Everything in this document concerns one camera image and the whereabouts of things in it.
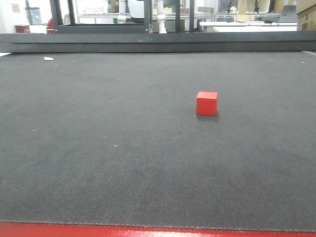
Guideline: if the dark grey fabric mat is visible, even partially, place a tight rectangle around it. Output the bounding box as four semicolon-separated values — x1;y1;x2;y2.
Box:
0;52;316;232

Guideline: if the dark grey table rail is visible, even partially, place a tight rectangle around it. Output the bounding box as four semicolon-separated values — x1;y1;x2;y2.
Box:
0;31;316;53

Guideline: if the cardboard box at right edge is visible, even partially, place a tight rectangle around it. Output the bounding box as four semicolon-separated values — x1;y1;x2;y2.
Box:
296;0;316;32

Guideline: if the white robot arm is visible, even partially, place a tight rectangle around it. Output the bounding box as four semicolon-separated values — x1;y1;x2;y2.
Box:
156;0;167;34

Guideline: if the black metal frame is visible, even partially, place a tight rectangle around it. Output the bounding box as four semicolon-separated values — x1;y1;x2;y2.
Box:
49;0;196;34

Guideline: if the small red box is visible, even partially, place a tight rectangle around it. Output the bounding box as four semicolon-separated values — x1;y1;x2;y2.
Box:
15;25;31;33

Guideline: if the white lab table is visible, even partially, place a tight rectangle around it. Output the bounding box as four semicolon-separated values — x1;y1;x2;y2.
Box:
199;21;297;33

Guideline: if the red magnetic cube block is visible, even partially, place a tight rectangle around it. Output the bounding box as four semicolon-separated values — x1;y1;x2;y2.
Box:
196;91;218;117

